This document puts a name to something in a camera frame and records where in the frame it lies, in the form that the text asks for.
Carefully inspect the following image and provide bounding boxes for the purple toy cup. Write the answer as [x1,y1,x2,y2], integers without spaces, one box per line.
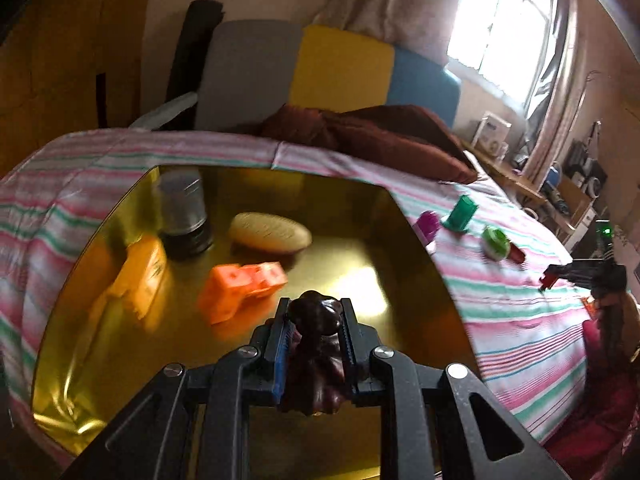
[414,211,443,255]

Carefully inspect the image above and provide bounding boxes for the tan oval bread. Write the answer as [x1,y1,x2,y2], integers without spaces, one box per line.
[229,211,313,255]

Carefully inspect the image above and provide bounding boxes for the orange plastic toy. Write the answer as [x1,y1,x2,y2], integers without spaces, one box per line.
[196,261,288,326]

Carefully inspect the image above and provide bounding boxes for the beige curtain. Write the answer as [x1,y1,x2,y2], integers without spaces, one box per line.
[315,0,463,68]

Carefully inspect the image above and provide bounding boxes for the wooden side shelf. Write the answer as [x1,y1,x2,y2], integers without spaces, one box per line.
[460,140,596,231]

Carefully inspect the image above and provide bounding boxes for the wooden wardrobe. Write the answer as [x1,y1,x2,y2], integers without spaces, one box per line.
[0,0,161,176]

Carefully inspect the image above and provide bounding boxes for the white carton box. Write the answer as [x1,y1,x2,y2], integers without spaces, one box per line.
[472,116,512,158]

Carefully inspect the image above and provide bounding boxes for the brown figurine toy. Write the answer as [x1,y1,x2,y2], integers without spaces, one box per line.
[279,290,351,416]

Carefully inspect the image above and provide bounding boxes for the gold metal tin box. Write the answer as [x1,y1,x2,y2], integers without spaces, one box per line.
[31,165,483,480]

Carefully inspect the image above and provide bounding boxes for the window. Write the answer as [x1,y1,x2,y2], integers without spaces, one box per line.
[446,0,558,106]

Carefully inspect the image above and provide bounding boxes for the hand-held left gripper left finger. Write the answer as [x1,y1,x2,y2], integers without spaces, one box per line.
[60,297,293,480]

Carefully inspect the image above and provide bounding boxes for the striped bedsheet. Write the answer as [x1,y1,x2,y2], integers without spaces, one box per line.
[0,129,601,466]

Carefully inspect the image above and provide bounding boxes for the green toy cup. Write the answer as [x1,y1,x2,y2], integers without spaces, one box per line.
[441,195,480,233]

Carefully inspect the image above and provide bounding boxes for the red cloth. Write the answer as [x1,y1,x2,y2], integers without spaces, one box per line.
[542,310,640,466]

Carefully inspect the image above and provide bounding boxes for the black glitter jar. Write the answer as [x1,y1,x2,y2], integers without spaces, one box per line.
[157,169,215,261]

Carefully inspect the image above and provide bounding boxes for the silver side curtain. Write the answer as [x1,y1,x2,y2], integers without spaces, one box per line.
[520,0,586,181]

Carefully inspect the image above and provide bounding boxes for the black rolled mat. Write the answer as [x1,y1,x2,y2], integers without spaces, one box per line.
[165,0,223,131]

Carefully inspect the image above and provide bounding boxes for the grey yellow blue headboard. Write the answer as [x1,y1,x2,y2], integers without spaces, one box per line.
[195,20,461,133]

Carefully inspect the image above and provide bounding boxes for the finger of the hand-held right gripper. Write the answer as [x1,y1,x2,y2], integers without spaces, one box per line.
[542,259,608,291]

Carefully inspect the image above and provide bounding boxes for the green and white round toy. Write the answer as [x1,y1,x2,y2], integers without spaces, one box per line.
[481,226,512,261]

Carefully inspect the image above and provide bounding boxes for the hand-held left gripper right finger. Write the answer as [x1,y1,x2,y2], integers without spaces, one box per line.
[340,297,571,480]

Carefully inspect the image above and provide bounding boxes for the brown quilt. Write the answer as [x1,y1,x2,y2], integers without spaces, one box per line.
[260,104,478,185]

